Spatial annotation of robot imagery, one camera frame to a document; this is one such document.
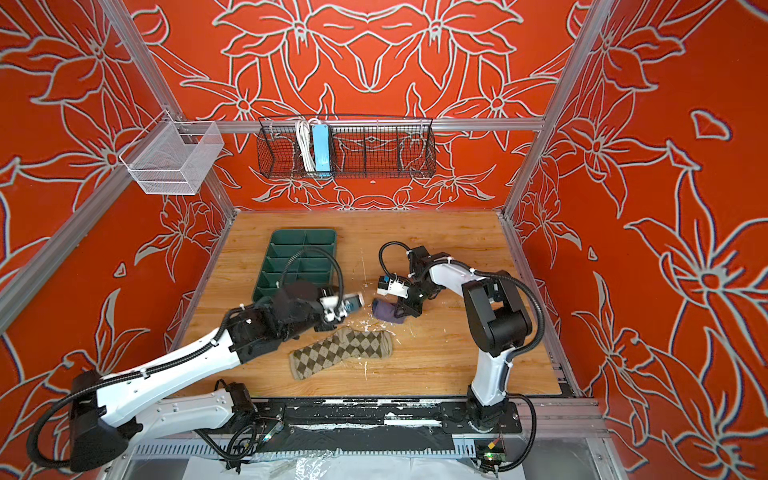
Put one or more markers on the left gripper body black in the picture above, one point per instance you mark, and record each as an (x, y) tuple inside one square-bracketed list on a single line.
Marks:
[(318, 316)]

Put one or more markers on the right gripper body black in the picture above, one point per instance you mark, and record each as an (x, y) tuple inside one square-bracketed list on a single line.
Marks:
[(416, 295)]

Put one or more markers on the purple sock teal toe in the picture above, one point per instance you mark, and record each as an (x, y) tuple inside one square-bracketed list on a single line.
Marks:
[(388, 312)]

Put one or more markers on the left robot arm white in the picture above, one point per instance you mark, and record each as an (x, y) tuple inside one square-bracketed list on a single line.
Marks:
[(109, 414)]

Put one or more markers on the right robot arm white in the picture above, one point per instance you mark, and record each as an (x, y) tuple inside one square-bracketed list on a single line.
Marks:
[(505, 319)]

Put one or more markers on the green compartment tray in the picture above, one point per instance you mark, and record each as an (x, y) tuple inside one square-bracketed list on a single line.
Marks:
[(302, 254)]

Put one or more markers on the argyle brown green sock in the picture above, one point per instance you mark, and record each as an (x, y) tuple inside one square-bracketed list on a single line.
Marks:
[(343, 345)]

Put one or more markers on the blue white box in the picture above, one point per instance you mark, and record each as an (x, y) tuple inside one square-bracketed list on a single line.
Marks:
[(322, 147)]

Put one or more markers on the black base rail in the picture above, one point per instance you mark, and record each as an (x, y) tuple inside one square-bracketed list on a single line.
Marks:
[(398, 426)]

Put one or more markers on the black wire wall basket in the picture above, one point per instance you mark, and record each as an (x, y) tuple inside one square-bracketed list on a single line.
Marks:
[(362, 147)]

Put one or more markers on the clear plastic wall bin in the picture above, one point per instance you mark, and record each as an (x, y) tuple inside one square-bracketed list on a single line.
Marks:
[(168, 161)]

